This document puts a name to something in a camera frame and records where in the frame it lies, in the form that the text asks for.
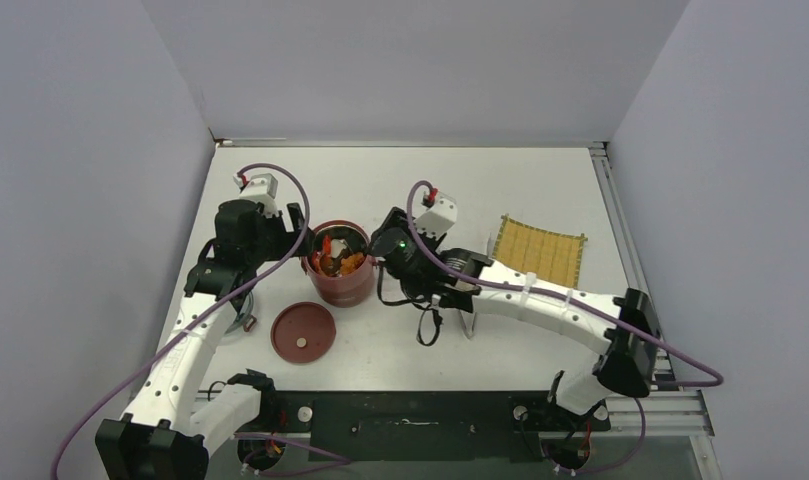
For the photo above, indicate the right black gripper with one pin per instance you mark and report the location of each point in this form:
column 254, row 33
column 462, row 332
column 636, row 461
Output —
column 397, row 215

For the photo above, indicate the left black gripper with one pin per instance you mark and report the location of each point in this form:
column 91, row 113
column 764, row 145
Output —
column 287, row 239

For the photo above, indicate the orange food pieces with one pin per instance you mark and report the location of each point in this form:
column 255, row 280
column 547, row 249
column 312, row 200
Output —
column 323, row 264

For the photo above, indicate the steel tongs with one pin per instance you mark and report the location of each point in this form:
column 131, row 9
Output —
column 467, row 322

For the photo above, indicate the white rice ball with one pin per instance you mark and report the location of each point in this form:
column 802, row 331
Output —
column 338, row 248

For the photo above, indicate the red round lid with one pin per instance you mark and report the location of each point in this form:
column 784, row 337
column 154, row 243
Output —
column 303, row 332

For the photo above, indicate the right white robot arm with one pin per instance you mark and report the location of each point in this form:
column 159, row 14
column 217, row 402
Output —
column 621, row 332

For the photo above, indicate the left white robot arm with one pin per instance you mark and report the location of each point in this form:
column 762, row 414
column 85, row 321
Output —
column 159, row 435

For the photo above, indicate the glass lid with red clip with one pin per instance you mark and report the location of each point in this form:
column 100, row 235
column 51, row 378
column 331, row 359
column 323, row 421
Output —
column 245, row 319

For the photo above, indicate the bamboo mat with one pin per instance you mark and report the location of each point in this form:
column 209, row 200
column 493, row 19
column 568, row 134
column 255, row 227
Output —
column 554, row 257

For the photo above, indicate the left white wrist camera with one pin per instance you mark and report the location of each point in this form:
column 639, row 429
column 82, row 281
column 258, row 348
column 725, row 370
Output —
column 260, row 189

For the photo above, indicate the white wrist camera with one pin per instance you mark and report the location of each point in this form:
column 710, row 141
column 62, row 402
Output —
column 439, row 217
column 260, row 189

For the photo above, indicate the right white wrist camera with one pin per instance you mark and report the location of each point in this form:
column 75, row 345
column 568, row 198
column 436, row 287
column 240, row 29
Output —
column 439, row 217

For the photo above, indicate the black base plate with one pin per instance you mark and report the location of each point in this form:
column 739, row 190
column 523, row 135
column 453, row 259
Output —
column 422, row 426

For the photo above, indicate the aluminium rail frame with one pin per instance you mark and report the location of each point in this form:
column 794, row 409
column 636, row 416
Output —
column 563, row 189

